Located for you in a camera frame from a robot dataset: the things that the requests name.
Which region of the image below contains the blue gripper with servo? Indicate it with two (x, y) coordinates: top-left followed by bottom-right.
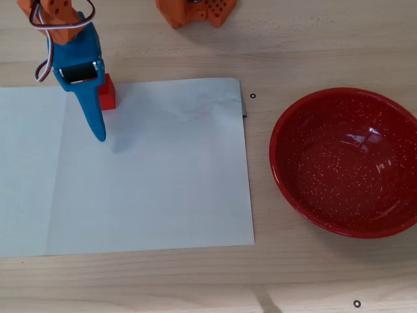
(48, 11), (108, 143)

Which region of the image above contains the red cube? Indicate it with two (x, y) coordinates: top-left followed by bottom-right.
(96, 73), (117, 112)

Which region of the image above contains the orange robot base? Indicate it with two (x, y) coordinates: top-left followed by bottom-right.
(155, 0), (239, 30)

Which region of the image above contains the red speckled bowl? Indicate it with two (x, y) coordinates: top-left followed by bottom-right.
(268, 87), (417, 239)

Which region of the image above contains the white paper sheet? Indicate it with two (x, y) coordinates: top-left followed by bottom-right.
(0, 77), (256, 259)

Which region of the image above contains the white red black servo wire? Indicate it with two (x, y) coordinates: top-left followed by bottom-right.
(28, 0), (97, 83)

